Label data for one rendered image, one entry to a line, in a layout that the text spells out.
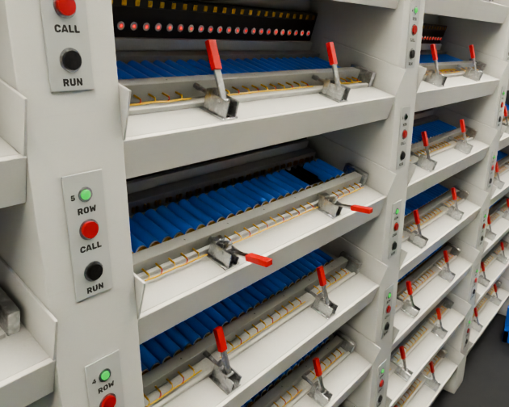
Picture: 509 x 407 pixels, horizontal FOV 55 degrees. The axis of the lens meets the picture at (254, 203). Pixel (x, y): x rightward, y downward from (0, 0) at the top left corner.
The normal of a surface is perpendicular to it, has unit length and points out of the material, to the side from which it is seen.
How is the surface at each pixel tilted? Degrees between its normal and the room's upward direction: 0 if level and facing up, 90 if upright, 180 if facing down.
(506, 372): 0
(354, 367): 18
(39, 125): 90
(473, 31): 90
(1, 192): 108
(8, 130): 90
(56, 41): 90
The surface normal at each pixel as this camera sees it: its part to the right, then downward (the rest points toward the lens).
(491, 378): 0.00, -0.95
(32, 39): 0.76, 0.19
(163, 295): 0.24, -0.85
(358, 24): -0.64, 0.23
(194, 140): 0.73, 0.48
